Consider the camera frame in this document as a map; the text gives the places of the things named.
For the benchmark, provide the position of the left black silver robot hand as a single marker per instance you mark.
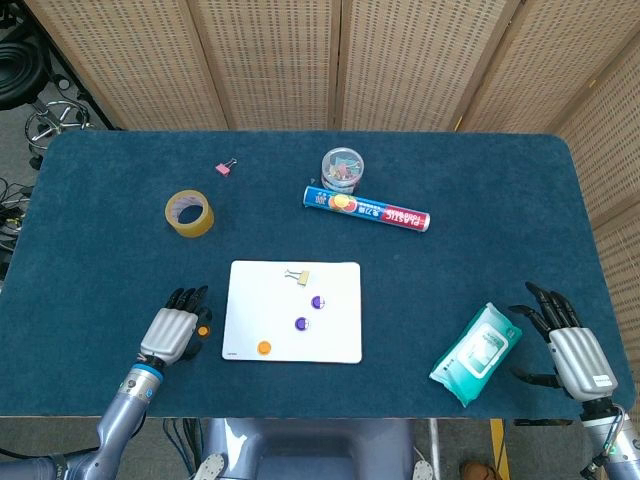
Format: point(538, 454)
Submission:
point(167, 335)

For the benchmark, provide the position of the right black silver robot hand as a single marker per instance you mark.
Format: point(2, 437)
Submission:
point(582, 360)

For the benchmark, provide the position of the orange round magnet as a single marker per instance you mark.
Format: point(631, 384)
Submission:
point(263, 347)
point(202, 330)

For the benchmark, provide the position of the purple round magnet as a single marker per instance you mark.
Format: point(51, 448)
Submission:
point(302, 323)
point(318, 302)

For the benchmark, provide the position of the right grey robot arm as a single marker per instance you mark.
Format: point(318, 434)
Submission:
point(620, 450)

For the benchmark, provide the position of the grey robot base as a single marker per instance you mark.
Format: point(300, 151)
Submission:
point(310, 450)

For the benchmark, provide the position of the white magnetic board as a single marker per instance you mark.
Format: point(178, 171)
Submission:
point(300, 280)

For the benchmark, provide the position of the dark blue table mat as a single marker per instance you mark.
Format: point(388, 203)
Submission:
point(100, 270)

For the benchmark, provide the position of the green wet wipes pack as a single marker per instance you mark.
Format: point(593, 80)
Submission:
point(475, 352)

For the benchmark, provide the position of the yellow packing tape roll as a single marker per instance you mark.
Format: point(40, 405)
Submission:
point(197, 227)

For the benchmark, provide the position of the gold binder clip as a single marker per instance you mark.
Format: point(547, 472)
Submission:
point(302, 278)

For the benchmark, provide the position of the brown shoe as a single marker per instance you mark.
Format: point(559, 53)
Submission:
point(480, 470)

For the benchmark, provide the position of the pink binder clip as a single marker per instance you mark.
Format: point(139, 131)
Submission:
point(223, 169)

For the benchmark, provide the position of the plastic wrap box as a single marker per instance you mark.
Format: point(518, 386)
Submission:
point(370, 210)

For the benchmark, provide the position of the clear jar of clips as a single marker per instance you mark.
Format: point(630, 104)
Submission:
point(342, 167)

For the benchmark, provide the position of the chrome stool base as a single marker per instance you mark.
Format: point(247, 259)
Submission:
point(60, 117)

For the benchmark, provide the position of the wooden woven folding screen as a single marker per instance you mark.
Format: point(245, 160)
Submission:
point(280, 60)

